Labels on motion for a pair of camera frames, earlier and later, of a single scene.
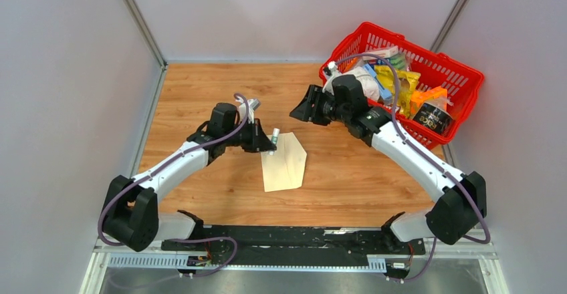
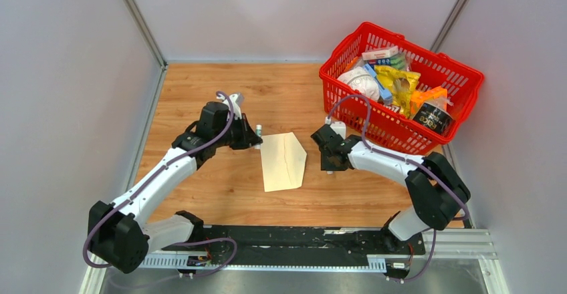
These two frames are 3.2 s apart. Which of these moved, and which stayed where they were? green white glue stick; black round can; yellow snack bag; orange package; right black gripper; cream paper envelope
Moved: right black gripper; green white glue stick
Stayed: yellow snack bag; black round can; cream paper envelope; orange package
